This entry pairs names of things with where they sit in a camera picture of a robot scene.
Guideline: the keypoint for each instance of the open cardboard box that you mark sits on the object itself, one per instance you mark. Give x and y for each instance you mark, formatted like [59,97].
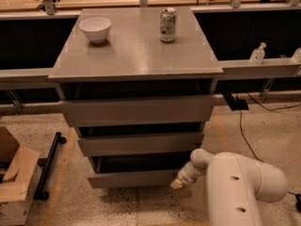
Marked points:
[20,179]

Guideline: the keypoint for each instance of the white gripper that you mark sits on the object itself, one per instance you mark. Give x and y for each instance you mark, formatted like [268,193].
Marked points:
[184,176]

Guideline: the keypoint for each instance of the black metal bar stand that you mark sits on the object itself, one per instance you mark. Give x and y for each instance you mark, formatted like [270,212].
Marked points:
[46,164]

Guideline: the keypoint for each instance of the clear sanitizer bottle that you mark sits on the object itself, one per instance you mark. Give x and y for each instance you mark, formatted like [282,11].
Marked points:
[258,55]

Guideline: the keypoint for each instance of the crumpled white soda can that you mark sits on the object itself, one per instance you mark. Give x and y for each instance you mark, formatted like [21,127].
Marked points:
[168,19]

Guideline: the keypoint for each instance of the grey drawer cabinet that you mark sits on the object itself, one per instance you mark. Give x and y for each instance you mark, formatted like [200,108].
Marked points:
[134,63]

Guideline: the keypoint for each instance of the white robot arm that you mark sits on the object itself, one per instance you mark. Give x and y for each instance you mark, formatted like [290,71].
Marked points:
[235,186]

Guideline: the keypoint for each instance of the grey drawer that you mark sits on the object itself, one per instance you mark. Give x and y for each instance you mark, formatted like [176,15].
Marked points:
[140,144]
[157,169]
[134,111]

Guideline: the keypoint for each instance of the grey bottom drawer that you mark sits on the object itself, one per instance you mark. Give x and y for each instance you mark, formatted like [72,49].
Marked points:
[157,169]

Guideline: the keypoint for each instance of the grey top drawer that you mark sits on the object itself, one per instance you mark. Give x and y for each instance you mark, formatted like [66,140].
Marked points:
[134,111]

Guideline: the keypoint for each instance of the grey middle drawer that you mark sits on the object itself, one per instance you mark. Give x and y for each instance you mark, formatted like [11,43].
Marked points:
[140,144]

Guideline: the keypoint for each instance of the white ceramic bowl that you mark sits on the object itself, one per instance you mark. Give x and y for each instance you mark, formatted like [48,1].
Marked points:
[96,29]

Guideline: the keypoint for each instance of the black power box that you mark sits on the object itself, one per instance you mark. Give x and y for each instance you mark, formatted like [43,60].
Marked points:
[235,103]

